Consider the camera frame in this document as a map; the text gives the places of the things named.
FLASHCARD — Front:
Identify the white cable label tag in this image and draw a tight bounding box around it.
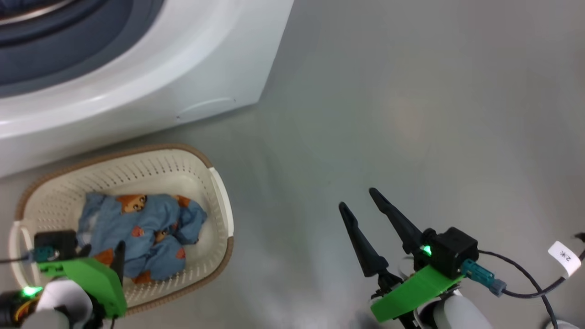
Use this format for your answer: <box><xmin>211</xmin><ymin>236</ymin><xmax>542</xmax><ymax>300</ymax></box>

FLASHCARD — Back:
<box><xmin>548</xmin><ymin>241</ymin><xmax>582</xmax><ymax>278</ymax></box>

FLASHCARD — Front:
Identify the white front-load washing machine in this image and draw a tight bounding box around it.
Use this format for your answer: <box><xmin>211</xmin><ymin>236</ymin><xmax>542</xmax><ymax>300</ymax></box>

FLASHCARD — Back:
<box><xmin>0</xmin><ymin>0</ymin><xmax>294</xmax><ymax>179</ymax></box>

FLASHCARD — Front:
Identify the cream perforated laundry basket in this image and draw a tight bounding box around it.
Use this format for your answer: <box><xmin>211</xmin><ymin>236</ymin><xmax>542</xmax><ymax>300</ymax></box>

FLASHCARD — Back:
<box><xmin>8</xmin><ymin>144</ymin><xmax>234</xmax><ymax>317</ymax></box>

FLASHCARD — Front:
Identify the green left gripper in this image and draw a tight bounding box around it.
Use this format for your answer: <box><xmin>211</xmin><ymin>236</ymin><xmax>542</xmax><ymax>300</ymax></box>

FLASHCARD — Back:
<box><xmin>39</xmin><ymin>241</ymin><xmax>128</xmax><ymax>319</ymax></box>

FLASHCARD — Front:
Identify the black cable with teal plug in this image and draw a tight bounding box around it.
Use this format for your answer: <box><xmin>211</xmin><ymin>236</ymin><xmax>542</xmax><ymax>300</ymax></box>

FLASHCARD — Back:
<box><xmin>462</xmin><ymin>249</ymin><xmax>585</xmax><ymax>329</ymax></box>
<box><xmin>0</xmin><ymin>247</ymin><xmax>59</xmax><ymax>265</ymax></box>

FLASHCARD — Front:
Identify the blue cartoon print garment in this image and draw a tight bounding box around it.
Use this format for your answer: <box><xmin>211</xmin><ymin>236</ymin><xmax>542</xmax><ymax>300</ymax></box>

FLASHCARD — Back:
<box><xmin>77</xmin><ymin>192</ymin><xmax>208</xmax><ymax>284</ymax></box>

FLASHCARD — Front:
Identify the round white filter cover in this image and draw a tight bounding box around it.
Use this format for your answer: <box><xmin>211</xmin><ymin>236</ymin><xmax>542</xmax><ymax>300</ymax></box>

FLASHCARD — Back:
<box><xmin>176</xmin><ymin>97</ymin><xmax>237</xmax><ymax>120</ymax></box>

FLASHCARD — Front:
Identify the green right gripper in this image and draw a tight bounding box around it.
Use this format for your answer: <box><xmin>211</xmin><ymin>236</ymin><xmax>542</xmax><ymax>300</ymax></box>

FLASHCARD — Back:
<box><xmin>339</xmin><ymin>187</ymin><xmax>464</xmax><ymax>329</ymax></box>

